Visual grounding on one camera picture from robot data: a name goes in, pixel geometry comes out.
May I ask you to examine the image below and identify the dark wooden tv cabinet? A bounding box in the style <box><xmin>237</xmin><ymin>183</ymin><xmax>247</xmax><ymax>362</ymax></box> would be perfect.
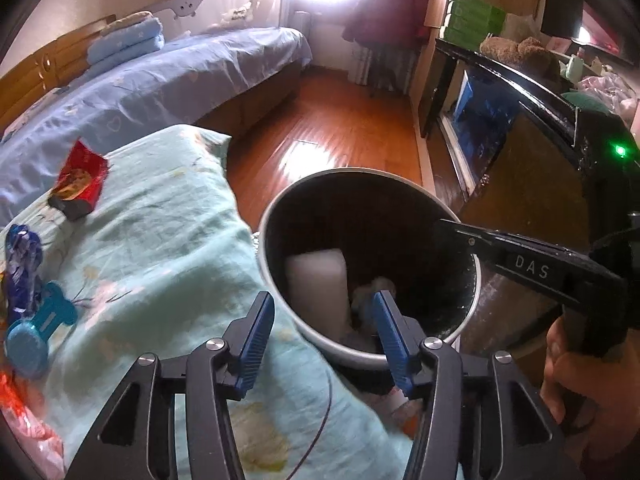
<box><xmin>417</xmin><ymin>37</ymin><xmax>606</xmax><ymax>356</ymax></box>

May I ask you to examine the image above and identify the grey bed guard rail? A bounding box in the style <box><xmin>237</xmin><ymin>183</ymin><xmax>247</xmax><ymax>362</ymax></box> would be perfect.
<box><xmin>107</xmin><ymin>0</ymin><xmax>288</xmax><ymax>36</ymax></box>

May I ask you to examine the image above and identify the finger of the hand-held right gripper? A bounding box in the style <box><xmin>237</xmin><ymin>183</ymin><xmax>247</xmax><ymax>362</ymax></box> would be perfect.
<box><xmin>434</xmin><ymin>217</ymin><xmax>596</xmax><ymax>307</ymax></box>

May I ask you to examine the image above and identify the crumpled white tissue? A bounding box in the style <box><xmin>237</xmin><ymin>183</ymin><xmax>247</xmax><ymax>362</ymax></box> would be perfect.
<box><xmin>350</xmin><ymin>276</ymin><xmax>398</xmax><ymax>333</ymax></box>

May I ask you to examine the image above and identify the red white plastic packet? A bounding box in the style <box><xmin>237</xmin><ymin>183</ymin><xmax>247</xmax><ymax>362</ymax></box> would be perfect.
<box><xmin>0</xmin><ymin>400</ymin><xmax>66</xmax><ymax>480</ymax></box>

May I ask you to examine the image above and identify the person's right hand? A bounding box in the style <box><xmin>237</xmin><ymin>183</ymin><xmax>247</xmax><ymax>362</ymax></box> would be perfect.
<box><xmin>540</xmin><ymin>317</ymin><xmax>640</xmax><ymax>461</ymax></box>

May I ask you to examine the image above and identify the folded blue blanket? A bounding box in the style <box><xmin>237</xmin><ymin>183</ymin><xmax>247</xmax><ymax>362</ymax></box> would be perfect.
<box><xmin>87</xmin><ymin>16</ymin><xmax>166</xmax><ymax>66</ymax></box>

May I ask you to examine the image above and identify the flat television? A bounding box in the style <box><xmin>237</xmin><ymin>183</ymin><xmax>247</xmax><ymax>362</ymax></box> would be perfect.
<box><xmin>575</xmin><ymin>0</ymin><xmax>640</xmax><ymax>66</ymax></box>

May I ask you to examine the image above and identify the white radiator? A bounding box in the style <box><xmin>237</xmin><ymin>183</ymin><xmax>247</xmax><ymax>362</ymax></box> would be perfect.
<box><xmin>350</xmin><ymin>42</ymin><xmax>418</xmax><ymax>96</ymax></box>

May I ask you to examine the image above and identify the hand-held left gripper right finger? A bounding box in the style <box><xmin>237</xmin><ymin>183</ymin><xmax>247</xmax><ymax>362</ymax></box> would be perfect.
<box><xmin>370</xmin><ymin>290</ymin><xmax>586</xmax><ymax>480</ymax></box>

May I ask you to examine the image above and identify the pink floral cloth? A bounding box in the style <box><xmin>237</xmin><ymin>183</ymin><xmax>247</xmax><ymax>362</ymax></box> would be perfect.
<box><xmin>580</xmin><ymin>72</ymin><xmax>640</xmax><ymax>116</ymax></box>

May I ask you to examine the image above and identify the white plush toy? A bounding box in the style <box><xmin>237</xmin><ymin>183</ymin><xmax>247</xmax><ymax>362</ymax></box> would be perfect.
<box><xmin>207</xmin><ymin>2</ymin><xmax>256</xmax><ymax>31</ymax></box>

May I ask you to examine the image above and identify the white foam block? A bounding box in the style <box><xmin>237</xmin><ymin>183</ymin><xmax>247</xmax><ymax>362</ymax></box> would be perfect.
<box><xmin>285</xmin><ymin>248</ymin><xmax>351</xmax><ymax>346</ymax></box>

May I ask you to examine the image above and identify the black speaker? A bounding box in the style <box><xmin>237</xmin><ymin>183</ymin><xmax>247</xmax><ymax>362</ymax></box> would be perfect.
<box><xmin>542</xmin><ymin>0</ymin><xmax>586</xmax><ymax>41</ymax></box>

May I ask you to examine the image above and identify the dark red coat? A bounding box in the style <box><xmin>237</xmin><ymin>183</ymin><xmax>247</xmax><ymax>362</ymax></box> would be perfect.
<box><xmin>341</xmin><ymin>0</ymin><xmax>431</xmax><ymax>46</ymax></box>

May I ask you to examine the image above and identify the teal plastic brush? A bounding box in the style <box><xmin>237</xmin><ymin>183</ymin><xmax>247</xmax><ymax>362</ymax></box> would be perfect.
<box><xmin>5</xmin><ymin>280</ymin><xmax>80</xmax><ymax>378</ymax></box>

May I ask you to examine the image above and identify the wooden headboard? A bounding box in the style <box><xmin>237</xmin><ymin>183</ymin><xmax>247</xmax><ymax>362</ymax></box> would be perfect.
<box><xmin>0</xmin><ymin>15</ymin><xmax>118</xmax><ymax>133</ymax></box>

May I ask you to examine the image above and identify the black trash can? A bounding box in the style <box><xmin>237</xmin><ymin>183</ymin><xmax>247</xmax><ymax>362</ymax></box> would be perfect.
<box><xmin>256</xmin><ymin>169</ymin><xmax>483</xmax><ymax>393</ymax></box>

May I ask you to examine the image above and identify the orange plastic wrapper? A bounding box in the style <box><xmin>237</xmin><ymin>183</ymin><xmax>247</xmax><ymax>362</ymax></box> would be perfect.
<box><xmin>0</xmin><ymin>370</ymin><xmax>41</xmax><ymax>428</ymax></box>

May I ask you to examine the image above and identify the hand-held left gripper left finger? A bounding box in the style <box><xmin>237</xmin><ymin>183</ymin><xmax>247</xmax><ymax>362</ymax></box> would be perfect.
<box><xmin>62</xmin><ymin>290</ymin><xmax>276</xmax><ymax>480</ymax></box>

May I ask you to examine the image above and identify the white plastic bag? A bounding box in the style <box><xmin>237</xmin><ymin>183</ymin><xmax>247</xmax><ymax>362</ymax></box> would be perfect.
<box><xmin>502</xmin><ymin>12</ymin><xmax>543</xmax><ymax>41</ymax></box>

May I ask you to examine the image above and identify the blue carton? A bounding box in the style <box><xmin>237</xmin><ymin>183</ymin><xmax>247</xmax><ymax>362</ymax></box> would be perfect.
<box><xmin>452</xmin><ymin>70</ymin><xmax>521</xmax><ymax>161</ymax></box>

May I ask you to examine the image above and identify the red snack wrapper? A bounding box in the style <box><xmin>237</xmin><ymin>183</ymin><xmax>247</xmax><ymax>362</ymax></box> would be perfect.
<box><xmin>47</xmin><ymin>139</ymin><xmax>111</xmax><ymax>222</ymax></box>

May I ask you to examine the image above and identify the bed with blue sheet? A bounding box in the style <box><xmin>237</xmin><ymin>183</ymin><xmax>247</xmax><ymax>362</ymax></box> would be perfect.
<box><xmin>0</xmin><ymin>26</ymin><xmax>313</xmax><ymax>221</ymax></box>

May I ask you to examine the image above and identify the blue and white wrapper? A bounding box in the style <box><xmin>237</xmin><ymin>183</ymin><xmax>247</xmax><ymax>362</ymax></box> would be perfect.
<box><xmin>4</xmin><ymin>223</ymin><xmax>46</xmax><ymax>313</ymax></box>

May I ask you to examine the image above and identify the brown teddy bear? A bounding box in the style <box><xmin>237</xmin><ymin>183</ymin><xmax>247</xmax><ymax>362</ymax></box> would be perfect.
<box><xmin>480</xmin><ymin>35</ymin><xmax>558</xmax><ymax>73</ymax></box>

